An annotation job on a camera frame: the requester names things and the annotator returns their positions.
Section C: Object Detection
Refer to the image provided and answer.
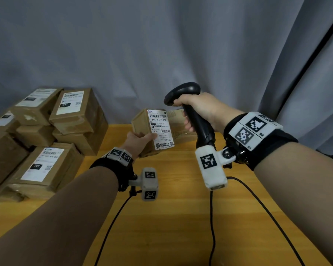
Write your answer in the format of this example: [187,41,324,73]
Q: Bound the person's right hand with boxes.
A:
[172,92,246,133]

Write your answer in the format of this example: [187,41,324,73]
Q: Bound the person's left hand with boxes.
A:
[119,132,158,160]

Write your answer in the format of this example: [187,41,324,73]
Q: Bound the printed cardboard box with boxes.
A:
[166,109,199,146]
[131,108,176,159]

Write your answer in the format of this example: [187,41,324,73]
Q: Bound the black barcode scanner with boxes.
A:
[164,82,217,150]

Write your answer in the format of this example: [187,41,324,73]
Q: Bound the small parcel 150 label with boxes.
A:
[15,124,56,149]

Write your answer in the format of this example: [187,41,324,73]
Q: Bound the person's left forearm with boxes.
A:
[0,166,119,266]

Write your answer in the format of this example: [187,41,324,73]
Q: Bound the person's right forearm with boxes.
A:
[254,141,333,266]

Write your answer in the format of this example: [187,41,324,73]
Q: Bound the black wristband with marker tags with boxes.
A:
[89,146,135,192]
[223,111,298,171]

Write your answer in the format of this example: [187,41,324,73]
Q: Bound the black camera cable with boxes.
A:
[226,176,306,266]
[94,190,142,266]

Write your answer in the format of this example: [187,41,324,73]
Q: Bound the black scanner cable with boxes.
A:
[209,190,217,266]

